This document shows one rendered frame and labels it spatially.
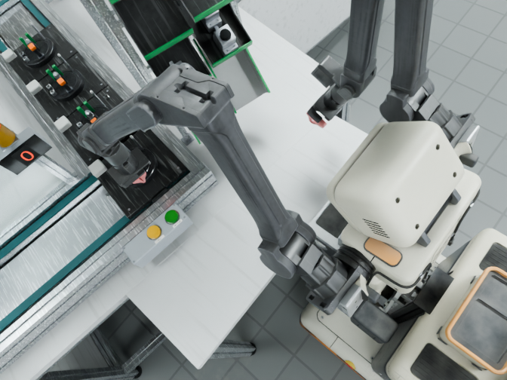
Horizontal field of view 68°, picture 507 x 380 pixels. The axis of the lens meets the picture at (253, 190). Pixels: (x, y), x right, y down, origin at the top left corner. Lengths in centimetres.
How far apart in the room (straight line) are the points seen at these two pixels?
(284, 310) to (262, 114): 105
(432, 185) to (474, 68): 201
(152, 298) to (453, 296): 89
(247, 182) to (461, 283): 81
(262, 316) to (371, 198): 144
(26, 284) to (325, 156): 105
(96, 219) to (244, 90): 65
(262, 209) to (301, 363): 141
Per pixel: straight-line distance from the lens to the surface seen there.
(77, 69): 168
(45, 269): 140
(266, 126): 136
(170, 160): 126
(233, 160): 58
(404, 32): 79
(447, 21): 293
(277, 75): 148
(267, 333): 202
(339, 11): 256
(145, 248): 119
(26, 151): 120
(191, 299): 121
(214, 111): 54
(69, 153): 148
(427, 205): 74
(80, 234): 137
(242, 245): 120
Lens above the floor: 200
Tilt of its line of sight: 65 degrees down
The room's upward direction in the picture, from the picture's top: 24 degrees counter-clockwise
